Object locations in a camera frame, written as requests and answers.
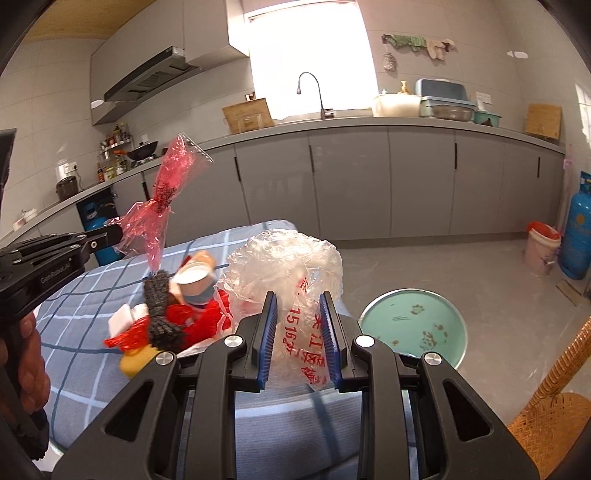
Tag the yellow white sponge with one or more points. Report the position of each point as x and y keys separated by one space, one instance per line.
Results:
x=136 y=357

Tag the wooden cutting board left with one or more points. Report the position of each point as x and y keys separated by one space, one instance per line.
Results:
x=248 y=116

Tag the blue dish rack box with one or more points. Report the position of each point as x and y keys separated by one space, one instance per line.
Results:
x=444 y=99

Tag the pink bucket red liner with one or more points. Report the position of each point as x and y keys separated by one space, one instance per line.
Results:
x=541 y=249

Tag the rice cooker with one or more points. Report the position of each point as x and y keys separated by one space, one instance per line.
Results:
x=67 y=187

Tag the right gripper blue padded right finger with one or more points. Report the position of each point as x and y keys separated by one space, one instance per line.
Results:
x=338 y=334

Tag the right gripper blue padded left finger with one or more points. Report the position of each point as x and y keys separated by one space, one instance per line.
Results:
x=251 y=367

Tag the green enamel basin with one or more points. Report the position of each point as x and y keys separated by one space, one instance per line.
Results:
x=415 y=321

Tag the spice rack with bottles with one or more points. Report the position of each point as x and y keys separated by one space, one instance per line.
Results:
x=113 y=149

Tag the black wok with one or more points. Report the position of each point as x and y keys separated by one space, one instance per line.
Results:
x=142 y=152

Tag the clear plastic bag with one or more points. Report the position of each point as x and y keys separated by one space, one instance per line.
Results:
x=298 y=269

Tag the person's left hand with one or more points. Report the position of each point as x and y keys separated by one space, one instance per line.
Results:
x=33 y=378

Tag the red plastic bag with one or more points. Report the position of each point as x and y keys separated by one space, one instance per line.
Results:
x=183 y=327

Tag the range hood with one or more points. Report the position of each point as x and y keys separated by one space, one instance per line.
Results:
x=159 y=72

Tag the wooden cutting board right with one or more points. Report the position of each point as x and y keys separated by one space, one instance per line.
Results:
x=544 y=121

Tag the blue gas cylinder right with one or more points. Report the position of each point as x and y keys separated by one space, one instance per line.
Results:
x=574 y=255

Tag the white basin on counter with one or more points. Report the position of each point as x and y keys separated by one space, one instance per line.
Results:
x=397 y=106

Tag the blue checked tablecloth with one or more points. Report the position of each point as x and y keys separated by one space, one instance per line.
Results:
x=292 y=433

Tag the wooden cutting board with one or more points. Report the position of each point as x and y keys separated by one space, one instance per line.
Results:
x=248 y=116
x=544 y=121

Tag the pink translucent plastic bag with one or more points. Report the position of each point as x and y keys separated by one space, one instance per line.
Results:
x=144 y=225

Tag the wicker chair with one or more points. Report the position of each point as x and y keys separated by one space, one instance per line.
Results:
x=553 y=420

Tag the small green basin on counter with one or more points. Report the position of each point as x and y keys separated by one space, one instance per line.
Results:
x=486 y=118

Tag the white paper cup blue band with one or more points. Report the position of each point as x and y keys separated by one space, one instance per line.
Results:
x=196 y=283

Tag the hanging cloths on wall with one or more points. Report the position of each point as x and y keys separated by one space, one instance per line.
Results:
x=435 y=49

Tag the curved kitchen faucet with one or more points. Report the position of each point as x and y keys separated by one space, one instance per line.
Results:
x=325 y=113

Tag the grey base cabinets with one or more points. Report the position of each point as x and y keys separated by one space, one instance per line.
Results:
x=369 y=179

